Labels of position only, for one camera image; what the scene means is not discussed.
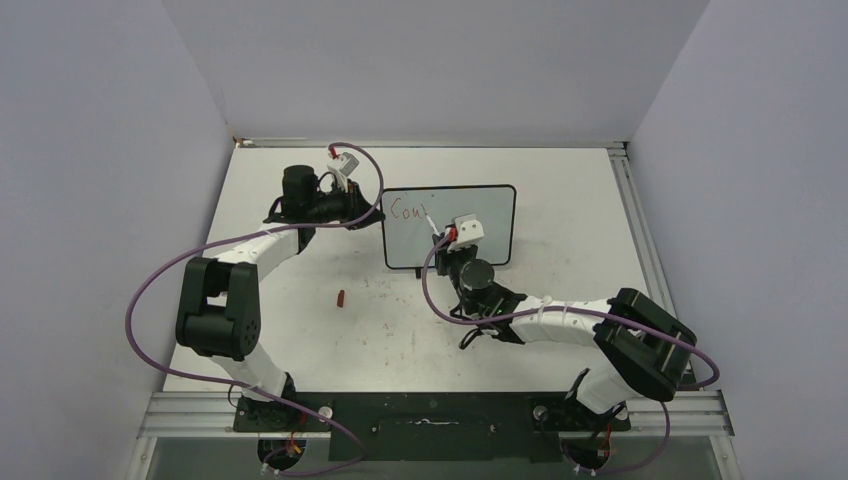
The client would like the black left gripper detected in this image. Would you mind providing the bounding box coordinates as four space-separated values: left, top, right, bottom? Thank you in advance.
306 178 384 231

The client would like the white marker pen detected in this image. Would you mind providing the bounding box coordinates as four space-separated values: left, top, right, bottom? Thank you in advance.
425 214 440 236

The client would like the black framed whiteboard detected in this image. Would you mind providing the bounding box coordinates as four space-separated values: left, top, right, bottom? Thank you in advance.
381 184 517 270

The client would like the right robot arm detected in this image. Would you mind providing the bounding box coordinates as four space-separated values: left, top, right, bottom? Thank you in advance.
428 235 697 428

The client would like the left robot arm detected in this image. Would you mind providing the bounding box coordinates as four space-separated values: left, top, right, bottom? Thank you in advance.
175 160 384 431

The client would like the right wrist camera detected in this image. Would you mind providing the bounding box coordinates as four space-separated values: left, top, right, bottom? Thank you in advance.
448 214 485 252

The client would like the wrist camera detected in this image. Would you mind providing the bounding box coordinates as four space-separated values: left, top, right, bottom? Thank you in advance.
327 152 360 186
448 214 485 252

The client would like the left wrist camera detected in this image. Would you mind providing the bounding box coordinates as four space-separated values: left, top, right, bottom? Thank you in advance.
327 152 360 186

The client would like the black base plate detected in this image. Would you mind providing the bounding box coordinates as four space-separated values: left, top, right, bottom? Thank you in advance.
232 392 631 463

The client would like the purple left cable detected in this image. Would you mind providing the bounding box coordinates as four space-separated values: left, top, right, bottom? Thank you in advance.
125 141 387 478

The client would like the aluminium frame rail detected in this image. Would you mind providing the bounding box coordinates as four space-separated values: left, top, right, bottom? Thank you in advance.
143 142 732 469

